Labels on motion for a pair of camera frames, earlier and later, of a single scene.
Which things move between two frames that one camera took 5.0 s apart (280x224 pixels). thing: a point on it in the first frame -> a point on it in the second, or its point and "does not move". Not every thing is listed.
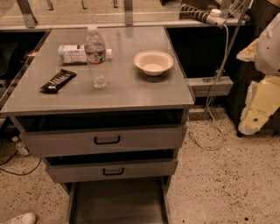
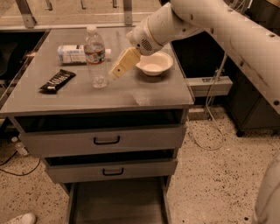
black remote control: [58, 81] does not move
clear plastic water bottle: [94, 49] does not move
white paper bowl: [153, 62] does not move
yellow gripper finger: [262, 101] -> [129, 59]
